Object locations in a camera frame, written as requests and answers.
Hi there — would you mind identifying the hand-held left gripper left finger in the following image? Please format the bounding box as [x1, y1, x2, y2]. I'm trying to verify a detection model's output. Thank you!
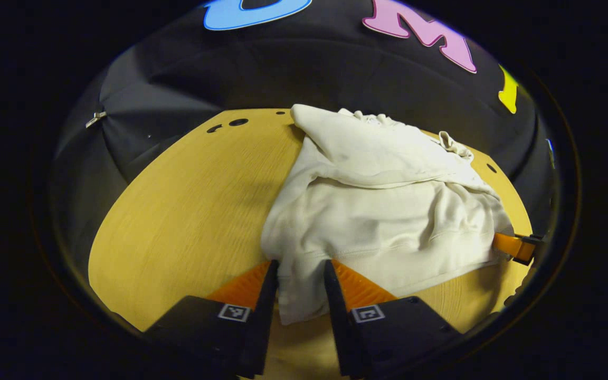
[143, 259, 281, 379]

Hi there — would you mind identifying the cream white sweatshirt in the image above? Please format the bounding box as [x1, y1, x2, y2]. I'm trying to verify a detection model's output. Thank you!
[261, 103, 516, 326]

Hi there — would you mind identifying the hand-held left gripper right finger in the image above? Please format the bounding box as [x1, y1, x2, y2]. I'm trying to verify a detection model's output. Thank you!
[324, 259, 463, 378]

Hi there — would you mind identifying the black backdrop cloth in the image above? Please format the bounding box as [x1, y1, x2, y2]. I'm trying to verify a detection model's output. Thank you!
[51, 0, 561, 264]

